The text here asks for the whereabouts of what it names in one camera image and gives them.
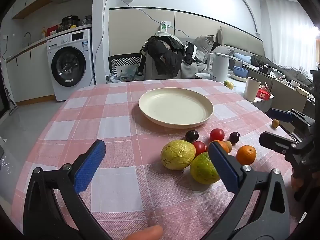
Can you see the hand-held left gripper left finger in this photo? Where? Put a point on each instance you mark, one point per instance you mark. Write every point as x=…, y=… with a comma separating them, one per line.
x=87, y=166

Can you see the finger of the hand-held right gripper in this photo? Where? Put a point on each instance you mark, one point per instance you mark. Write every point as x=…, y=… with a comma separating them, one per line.
x=277, y=142
x=281, y=115

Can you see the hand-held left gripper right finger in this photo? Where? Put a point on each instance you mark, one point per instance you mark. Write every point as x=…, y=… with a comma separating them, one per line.
x=225, y=166

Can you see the brown longan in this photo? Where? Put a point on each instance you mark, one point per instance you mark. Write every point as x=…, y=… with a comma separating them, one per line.
x=275, y=123
x=228, y=145

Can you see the orange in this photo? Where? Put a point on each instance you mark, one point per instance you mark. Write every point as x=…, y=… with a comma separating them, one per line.
x=223, y=145
x=246, y=155

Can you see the green guava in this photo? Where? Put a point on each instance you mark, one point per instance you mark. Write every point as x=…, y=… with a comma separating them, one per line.
x=202, y=170

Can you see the dark plum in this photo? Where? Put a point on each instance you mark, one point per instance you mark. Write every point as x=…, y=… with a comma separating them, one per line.
x=234, y=137
x=192, y=135

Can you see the yellow guava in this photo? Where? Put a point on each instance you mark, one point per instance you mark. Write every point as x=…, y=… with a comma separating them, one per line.
x=178, y=154

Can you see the cream round plate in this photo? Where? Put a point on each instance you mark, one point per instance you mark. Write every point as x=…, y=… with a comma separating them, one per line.
x=175, y=107

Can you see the person's right hand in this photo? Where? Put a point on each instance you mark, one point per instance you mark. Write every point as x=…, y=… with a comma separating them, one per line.
x=295, y=181

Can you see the person's left hand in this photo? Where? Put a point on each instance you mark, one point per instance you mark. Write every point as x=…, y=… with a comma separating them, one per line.
x=143, y=233

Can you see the grey low table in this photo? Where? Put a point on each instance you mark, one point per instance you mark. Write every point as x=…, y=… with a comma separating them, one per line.
x=282, y=92

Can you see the red tissue box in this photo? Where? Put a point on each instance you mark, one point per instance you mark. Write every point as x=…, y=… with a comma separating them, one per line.
x=263, y=93

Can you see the red tomato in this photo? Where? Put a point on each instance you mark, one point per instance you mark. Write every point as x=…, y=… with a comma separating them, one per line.
x=216, y=134
x=199, y=148

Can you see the white bowl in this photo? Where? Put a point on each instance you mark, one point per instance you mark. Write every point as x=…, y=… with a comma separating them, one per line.
x=302, y=90

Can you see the white cup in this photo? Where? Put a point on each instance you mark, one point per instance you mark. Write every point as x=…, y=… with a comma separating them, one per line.
x=251, y=90

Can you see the dark blanket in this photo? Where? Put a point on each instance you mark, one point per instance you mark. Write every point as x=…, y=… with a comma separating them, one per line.
x=280, y=68

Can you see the white marble side table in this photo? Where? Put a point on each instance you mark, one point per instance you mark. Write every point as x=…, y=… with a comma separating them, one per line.
x=237, y=92

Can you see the cream dish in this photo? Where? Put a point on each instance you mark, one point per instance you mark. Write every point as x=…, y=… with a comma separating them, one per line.
x=237, y=78

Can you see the small yellow fruit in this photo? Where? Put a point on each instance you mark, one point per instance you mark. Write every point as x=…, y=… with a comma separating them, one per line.
x=230, y=85

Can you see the blue bowl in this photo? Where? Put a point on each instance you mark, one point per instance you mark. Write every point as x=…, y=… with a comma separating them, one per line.
x=240, y=71

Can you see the small green fruit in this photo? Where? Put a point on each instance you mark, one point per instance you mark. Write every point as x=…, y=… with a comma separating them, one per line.
x=226, y=82

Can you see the light blue cloth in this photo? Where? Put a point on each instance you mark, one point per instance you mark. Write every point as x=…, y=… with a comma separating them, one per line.
x=242, y=57

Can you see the white electric kettle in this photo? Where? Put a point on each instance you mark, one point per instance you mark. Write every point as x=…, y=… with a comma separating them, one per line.
x=220, y=66

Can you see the white curtain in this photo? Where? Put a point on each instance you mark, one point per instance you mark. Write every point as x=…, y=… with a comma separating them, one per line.
x=290, y=30

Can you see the grey sofa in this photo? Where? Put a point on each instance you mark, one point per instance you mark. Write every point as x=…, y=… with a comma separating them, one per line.
x=240, y=38

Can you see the grey garment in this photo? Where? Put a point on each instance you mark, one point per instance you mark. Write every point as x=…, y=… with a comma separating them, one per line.
x=192, y=70

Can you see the pile of plastic bags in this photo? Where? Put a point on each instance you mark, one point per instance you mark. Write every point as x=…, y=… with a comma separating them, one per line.
x=125, y=73

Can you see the white washing machine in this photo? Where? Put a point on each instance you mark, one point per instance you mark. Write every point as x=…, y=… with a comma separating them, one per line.
x=70, y=65

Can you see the grey pillow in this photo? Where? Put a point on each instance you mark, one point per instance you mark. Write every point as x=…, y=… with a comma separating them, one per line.
x=203, y=46

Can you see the black and white garment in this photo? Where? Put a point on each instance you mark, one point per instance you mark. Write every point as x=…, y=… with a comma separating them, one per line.
x=192, y=52

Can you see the white base cabinet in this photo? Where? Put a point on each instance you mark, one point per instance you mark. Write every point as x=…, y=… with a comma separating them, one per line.
x=30, y=72

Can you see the grey chair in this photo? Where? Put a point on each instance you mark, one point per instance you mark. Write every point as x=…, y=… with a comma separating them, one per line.
x=150, y=67

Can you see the black jacket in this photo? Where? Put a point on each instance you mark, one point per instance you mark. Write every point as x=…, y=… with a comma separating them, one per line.
x=165, y=55

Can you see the yellow bottle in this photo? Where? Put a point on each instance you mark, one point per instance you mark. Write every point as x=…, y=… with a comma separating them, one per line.
x=43, y=33

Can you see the kitchen faucet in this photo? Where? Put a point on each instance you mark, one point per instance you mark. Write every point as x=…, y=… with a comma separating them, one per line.
x=29, y=36

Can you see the black cooking pot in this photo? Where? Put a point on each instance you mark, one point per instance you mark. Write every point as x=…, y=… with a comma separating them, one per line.
x=70, y=22

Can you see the chair with clothes pile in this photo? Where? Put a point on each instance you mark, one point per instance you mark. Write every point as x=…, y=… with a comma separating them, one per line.
x=143, y=11

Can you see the green white wall charger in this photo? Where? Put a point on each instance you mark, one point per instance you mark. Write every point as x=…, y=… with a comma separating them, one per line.
x=164, y=27

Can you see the white wall cabinet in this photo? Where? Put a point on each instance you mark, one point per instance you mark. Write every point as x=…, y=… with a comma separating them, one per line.
x=30, y=3

